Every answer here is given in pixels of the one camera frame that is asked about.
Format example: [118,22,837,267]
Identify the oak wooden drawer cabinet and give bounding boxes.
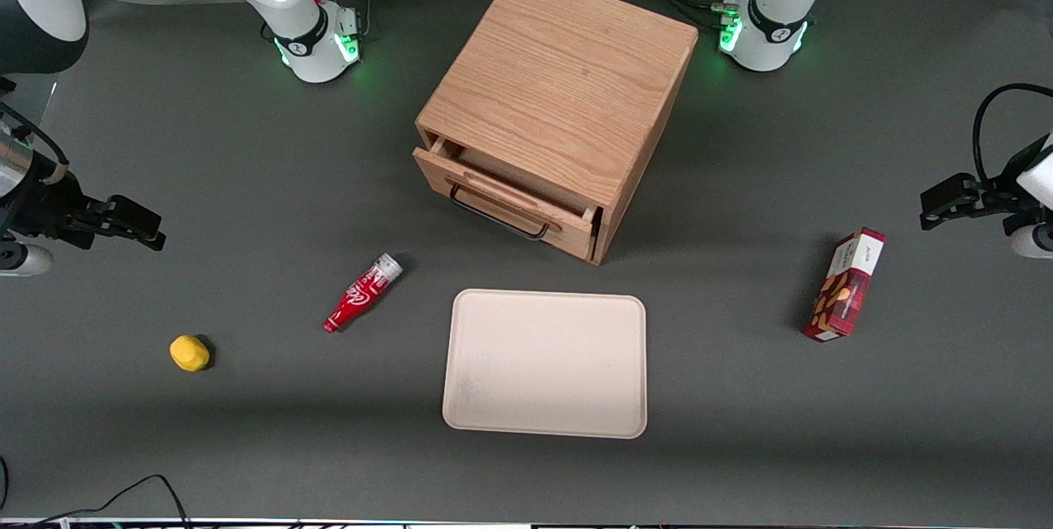
[414,0,700,267]

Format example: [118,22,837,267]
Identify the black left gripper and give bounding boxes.
[920,138,1039,232]

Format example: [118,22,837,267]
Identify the red snack box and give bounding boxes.
[802,226,888,343]

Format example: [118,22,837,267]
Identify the thin black cable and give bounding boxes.
[0,455,195,529]

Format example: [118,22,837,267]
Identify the red cola bottle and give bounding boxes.
[322,253,405,335]

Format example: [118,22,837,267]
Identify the beige plastic tray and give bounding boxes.
[442,289,648,440]

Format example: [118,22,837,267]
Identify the black metal drawer handle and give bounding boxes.
[449,183,551,241]

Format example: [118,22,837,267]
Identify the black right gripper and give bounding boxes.
[7,171,166,253]

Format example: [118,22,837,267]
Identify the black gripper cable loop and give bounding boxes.
[0,101,72,186]
[972,82,1053,184]

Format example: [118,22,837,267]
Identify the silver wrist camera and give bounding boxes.
[1009,223,1053,260]
[0,242,55,278]

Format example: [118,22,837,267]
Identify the yellow lemon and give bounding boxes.
[169,335,211,373]

